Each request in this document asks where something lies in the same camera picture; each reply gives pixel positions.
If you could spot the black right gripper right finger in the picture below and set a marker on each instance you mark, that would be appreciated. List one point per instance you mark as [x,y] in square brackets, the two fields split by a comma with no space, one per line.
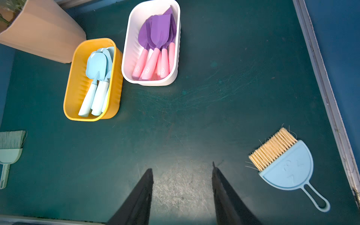
[230,209]

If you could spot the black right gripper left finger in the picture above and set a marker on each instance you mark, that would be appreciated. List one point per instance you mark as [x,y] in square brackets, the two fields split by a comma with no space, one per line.
[137,207]

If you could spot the yellow plastic storage box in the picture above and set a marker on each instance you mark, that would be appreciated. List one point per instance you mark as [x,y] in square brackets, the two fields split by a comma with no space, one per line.
[78,83]

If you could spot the purple square shovel pink handle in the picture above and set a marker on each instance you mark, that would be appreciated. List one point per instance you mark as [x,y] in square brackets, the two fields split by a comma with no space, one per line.
[163,67]

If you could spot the light blue pointed shovel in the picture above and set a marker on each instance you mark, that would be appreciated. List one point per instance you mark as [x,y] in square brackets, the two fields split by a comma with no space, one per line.
[102,88]

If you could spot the white plastic storage box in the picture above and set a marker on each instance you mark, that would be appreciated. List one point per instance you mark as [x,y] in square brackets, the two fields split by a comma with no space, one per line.
[132,48]

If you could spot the purple pointed shovel pink handle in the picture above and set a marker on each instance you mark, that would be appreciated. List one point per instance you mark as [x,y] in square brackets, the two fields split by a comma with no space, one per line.
[143,41]

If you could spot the purple square shovel sideways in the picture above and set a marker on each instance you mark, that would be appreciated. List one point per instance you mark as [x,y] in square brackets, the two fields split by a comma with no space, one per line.
[158,33]

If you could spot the blue hand brush tan bristles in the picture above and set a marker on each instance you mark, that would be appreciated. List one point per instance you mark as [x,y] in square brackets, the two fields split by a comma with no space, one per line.
[287,164]

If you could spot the potted white flower plant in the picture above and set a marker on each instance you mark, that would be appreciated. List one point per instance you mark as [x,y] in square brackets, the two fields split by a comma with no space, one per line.
[44,29]

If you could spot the right aluminium frame post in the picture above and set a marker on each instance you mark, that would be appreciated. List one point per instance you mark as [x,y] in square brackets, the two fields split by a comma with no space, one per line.
[332,109]

